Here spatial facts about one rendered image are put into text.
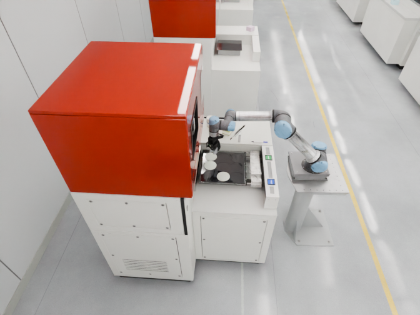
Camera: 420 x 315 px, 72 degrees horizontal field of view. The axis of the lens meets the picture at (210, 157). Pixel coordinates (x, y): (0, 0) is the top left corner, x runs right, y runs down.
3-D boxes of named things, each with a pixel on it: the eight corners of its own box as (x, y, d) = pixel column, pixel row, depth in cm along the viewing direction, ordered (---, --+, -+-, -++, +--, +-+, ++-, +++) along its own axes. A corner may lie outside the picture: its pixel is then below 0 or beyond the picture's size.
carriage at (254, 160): (250, 187, 226) (251, 184, 224) (249, 155, 252) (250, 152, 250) (261, 187, 226) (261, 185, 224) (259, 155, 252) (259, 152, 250)
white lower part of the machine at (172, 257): (115, 280, 260) (88, 229, 203) (138, 205, 319) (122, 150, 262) (194, 285, 256) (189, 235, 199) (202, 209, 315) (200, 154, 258)
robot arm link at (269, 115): (291, 104, 210) (225, 105, 222) (291, 113, 202) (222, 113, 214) (290, 118, 218) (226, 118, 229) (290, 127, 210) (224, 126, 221)
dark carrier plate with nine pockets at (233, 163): (200, 181, 225) (200, 180, 224) (204, 151, 249) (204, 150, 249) (244, 184, 223) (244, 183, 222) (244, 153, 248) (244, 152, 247)
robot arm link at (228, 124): (236, 116, 213) (221, 115, 215) (234, 125, 205) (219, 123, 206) (235, 125, 218) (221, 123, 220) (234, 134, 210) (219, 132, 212)
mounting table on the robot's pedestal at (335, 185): (329, 164, 266) (334, 154, 257) (344, 202, 234) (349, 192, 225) (280, 163, 267) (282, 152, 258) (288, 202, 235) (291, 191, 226)
